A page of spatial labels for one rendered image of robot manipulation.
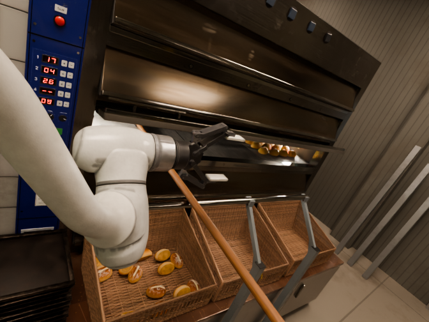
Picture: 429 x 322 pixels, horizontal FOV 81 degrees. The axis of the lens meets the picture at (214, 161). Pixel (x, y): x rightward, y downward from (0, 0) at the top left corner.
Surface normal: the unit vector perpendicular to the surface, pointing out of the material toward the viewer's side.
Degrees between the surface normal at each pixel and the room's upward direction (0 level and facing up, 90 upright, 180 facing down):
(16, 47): 90
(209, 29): 70
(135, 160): 55
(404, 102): 90
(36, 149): 86
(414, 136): 90
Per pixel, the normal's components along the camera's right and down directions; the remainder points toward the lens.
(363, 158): -0.76, -0.02
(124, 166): 0.51, -0.12
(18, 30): 0.50, 0.50
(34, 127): 0.92, 0.25
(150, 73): 0.59, 0.18
